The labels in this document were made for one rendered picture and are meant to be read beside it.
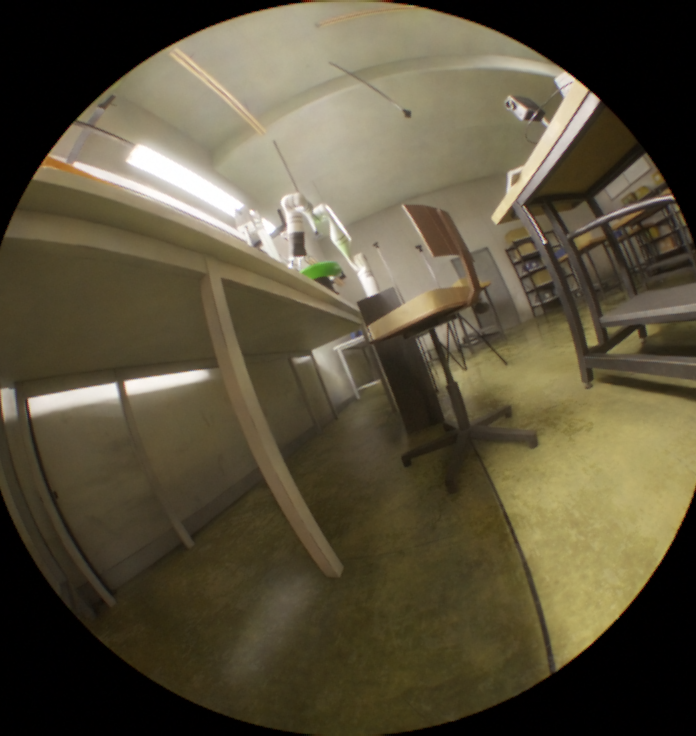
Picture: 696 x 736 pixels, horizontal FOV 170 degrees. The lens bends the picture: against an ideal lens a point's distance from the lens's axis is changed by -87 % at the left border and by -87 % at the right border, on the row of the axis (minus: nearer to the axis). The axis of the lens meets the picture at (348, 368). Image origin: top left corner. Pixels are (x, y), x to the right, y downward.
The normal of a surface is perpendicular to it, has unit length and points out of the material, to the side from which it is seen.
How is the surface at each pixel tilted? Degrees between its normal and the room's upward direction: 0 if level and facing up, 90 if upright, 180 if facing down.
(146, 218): 180
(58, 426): 90
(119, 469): 90
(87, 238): 90
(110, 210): 180
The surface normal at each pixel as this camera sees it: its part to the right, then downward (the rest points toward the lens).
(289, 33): 0.37, 0.93
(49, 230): 0.89, -0.36
